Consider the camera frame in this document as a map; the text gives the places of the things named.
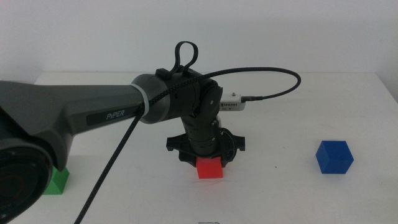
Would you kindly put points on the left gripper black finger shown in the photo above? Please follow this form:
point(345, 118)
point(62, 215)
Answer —
point(188, 158)
point(225, 162)

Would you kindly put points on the red cube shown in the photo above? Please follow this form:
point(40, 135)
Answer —
point(210, 169)

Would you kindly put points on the blue cube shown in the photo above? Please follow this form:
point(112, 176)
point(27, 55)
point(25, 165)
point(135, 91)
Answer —
point(334, 157)

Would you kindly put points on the green cube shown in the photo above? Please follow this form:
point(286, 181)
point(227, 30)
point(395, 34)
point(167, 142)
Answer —
point(57, 183)

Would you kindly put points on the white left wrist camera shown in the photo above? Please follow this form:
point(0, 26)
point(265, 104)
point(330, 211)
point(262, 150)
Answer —
point(231, 101)

